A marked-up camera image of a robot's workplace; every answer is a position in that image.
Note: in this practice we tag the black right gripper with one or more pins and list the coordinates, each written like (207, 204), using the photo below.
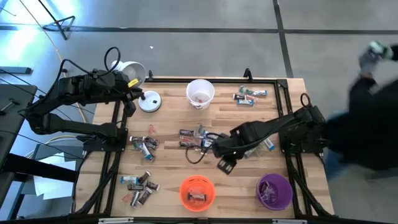
(227, 146)

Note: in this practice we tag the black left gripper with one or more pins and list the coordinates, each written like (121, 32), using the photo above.
(129, 93)

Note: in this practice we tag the green gummy candy packet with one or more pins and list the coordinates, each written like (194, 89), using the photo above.
(242, 90)
(200, 129)
(260, 152)
(136, 145)

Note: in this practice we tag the red gummy candy packet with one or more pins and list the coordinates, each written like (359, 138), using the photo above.
(151, 129)
(198, 141)
(187, 138)
(252, 98)
(199, 100)
(127, 197)

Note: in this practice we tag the purple plastic basket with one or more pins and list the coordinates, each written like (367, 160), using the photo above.
(281, 194)

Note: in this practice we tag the white plastic bucket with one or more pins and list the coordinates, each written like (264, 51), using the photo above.
(200, 85)

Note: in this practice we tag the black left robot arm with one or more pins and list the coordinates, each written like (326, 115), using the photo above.
(62, 124)

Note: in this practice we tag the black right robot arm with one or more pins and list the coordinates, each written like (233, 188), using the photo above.
(273, 124)

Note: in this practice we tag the silver candy bar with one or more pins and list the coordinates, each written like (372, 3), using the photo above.
(134, 199)

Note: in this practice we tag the white desk lamp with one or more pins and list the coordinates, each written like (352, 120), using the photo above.
(150, 102)

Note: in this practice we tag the orange plastic basket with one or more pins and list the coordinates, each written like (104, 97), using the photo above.
(186, 205)

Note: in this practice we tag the black tripod stand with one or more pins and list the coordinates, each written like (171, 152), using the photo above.
(63, 32)

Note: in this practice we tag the white paper sheets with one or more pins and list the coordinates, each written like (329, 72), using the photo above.
(53, 186)

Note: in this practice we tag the black hand tool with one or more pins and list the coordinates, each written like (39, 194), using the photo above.
(11, 102)

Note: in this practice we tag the black side table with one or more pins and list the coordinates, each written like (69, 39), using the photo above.
(12, 140)

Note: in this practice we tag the person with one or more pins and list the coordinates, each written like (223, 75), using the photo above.
(367, 124)

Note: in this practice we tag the black frame clamp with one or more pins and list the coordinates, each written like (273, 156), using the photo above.
(247, 74)
(150, 75)

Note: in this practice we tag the white metal bracket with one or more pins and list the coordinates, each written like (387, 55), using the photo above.
(115, 220)
(289, 221)

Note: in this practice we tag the black aluminium table frame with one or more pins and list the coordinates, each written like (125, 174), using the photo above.
(230, 80)

